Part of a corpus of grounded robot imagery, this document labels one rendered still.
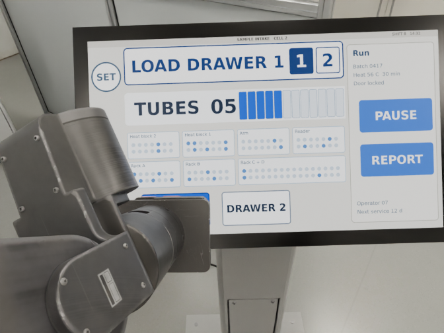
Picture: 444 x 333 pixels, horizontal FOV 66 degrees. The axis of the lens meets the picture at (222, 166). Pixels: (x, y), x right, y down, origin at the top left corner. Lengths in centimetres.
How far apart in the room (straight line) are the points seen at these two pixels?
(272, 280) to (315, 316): 78
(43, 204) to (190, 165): 29
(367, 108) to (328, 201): 14
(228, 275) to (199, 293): 82
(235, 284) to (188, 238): 47
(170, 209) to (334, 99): 28
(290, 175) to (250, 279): 34
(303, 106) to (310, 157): 7
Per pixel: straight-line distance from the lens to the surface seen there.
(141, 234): 21
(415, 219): 54
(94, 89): 51
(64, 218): 20
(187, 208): 31
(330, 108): 49
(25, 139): 22
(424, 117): 54
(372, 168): 51
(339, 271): 167
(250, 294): 81
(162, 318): 153
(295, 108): 48
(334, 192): 49
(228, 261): 70
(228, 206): 47
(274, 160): 47
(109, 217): 21
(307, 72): 50
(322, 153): 49
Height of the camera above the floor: 135
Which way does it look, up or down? 40 degrees down
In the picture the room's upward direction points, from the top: 2 degrees counter-clockwise
